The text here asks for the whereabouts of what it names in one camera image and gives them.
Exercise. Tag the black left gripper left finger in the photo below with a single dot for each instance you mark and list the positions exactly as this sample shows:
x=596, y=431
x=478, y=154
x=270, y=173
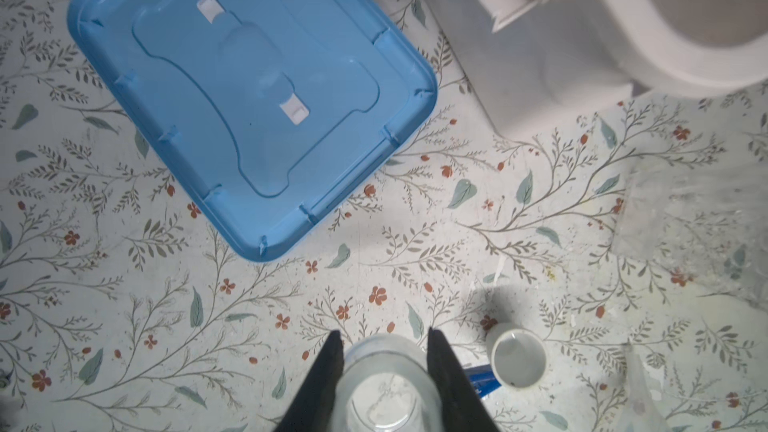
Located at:
x=312, y=407

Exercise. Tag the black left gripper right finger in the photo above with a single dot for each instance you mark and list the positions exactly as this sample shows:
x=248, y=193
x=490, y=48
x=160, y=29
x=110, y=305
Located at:
x=461, y=408

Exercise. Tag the blue tweezers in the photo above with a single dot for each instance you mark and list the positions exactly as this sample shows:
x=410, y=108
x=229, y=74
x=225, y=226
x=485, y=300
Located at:
x=483, y=379

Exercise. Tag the blue plastic box lid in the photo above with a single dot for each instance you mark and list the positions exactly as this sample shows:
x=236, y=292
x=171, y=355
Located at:
x=269, y=113

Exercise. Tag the white plastic storage box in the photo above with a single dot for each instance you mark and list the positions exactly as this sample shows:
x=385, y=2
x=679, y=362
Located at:
x=534, y=62

